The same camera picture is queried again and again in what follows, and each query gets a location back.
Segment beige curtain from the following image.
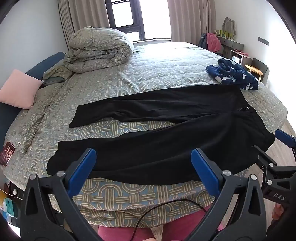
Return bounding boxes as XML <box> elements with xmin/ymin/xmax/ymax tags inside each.
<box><xmin>167</xmin><ymin>0</ymin><xmax>216</xmax><ymax>45</ymax></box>
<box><xmin>58</xmin><ymin>0</ymin><xmax>111</xmax><ymax>50</ymax></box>

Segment blue headboard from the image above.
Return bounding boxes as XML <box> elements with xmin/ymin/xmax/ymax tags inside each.
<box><xmin>0</xmin><ymin>51</ymin><xmax>66</xmax><ymax>149</ymax></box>

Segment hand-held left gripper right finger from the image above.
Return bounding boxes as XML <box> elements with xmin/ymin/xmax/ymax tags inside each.
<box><xmin>183</xmin><ymin>148</ymin><xmax>266</xmax><ymax>241</ymax></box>

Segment row of yellow-green bottles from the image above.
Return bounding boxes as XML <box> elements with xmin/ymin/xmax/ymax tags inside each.
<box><xmin>216</xmin><ymin>30</ymin><xmax>233</xmax><ymax>39</ymax></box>

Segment person's pink trousers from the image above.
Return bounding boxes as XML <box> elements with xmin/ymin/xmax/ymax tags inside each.
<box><xmin>98</xmin><ymin>204</ymin><xmax>225</xmax><ymax>241</ymax></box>

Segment person's right hand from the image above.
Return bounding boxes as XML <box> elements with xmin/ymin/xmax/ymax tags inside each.
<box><xmin>272</xmin><ymin>204</ymin><xmax>285</xmax><ymax>221</ymax></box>

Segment navy dotted fleece garment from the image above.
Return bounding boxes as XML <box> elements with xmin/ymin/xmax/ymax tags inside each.
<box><xmin>206</xmin><ymin>58</ymin><xmax>259</xmax><ymax>91</ymax></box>

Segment wavy framed mirror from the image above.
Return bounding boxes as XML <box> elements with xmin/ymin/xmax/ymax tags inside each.
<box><xmin>222</xmin><ymin>18</ymin><xmax>236</xmax><ymax>39</ymax></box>

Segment bed with patterned sheet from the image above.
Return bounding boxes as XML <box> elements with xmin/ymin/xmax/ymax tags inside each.
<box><xmin>5</xmin><ymin>42</ymin><xmax>288</xmax><ymax>229</ymax></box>

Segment grey chair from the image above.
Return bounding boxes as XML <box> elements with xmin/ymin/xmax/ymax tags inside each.
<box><xmin>251</xmin><ymin>58</ymin><xmax>270</xmax><ymax>85</ymax></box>

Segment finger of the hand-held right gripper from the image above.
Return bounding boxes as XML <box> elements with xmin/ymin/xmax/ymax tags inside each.
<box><xmin>253</xmin><ymin>145</ymin><xmax>281</xmax><ymax>186</ymax></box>
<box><xmin>275</xmin><ymin>129</ymin><xmax>296</xmax><ymax>149</ymax></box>

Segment grey dressing table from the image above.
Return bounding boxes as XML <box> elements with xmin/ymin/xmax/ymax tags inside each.
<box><xmin>215</xmin><ymin>35</ymin><xmax>244</xmax><ymax>58</ymax></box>

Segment dark framed window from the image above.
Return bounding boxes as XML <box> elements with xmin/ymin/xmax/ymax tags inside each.
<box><xmin>105</xmin><ymin>0</ymin><xmax>172</xmax><ymax>42</ymax></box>

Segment pink pillow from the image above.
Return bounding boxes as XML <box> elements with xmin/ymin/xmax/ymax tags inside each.
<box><xmin>0</xmin><ymin>69</ymin><xmax>43</xmax><ymax>110</ymax></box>

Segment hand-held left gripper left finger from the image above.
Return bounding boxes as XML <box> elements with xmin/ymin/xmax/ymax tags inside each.
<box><xmin>20</xmin><ymin>148</ymin><xmax>100</xmax><ymax>241</ymax></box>

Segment dark red label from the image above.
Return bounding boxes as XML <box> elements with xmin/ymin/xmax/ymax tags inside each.
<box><xmin>0</xmin><ymin>142</ymin><xmax>15</xmax><ymax>166</ymax></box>

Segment pink garment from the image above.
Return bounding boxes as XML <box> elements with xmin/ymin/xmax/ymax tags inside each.
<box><xmin>206</xmin><ymin>32</ymin><xmax>223</xmax><ymax>52</ymax></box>

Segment grey pillow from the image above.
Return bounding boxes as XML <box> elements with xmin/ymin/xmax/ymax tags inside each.
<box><xmin>40</xmin><ymin>76</ymin><xmax>67</xmax><ymax>87</ymax></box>

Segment small grey cabinet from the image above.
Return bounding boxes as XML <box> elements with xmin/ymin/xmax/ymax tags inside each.
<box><xmin>230</xmin><ymin>49</ymin><xmax>252</xmax><ymax>67</ymax></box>

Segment folded patterned duvet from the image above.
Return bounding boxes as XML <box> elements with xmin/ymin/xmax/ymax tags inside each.
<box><xmin>63</xmin><ymin>26</ymin><xmax>134</xmax><ymax>74</ymax></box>

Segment round wooden stool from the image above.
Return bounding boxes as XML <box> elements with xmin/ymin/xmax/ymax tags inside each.
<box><xmin>245</xmin><ymin>64</ymin><xmax>264</xmax><ymax>81</ymax></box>

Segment black cable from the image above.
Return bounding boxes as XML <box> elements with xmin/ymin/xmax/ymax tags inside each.
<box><xmin>131</xmin><ymin>199</ymin><xmax>208</xmax><ymax>241</ymax></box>

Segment patterned pillow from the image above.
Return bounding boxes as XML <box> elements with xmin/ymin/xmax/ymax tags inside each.
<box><xmin>43</xmin><ymin>62</ymin><xmax>74</xmax><ymax>80</ymax></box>

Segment black pants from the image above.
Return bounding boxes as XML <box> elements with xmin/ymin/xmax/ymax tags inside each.
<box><xmin>46</xmin><ymin>87</ymin><xmax>275</xmax><ymax>186</ymax></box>

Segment person's right forearm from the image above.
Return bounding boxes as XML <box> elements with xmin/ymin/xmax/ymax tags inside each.
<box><xmin>266</xmin><ymin>218</ymin><xmax>285</xmax><ymax>241</ymax></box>

